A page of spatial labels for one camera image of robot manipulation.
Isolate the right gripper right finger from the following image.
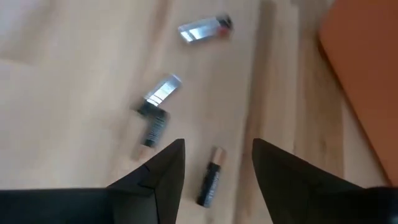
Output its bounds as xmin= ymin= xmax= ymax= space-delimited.
xmin=252 ymin=138 xmax=398 ymax=224

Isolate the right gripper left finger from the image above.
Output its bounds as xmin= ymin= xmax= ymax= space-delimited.
xmin=0 ymin=139 xmax=187 ymax=224

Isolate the black copper Duracell battery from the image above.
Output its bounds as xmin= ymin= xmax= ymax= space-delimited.
xmin=196 ymin=146 xmax=227 ymax=208
xmin=132 ymin=107 xmax=171 ymax=159

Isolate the silver Energizer battery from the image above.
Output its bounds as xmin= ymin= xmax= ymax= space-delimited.
xmin=136 ymin=73 xmax=183 ymax=116
xmin=177 ymin=14 xmax=234 ymax=44

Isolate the orange plastic bin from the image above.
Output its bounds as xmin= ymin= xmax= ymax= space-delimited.
xmin=318 ymin=0 xmax=398 ymax=187

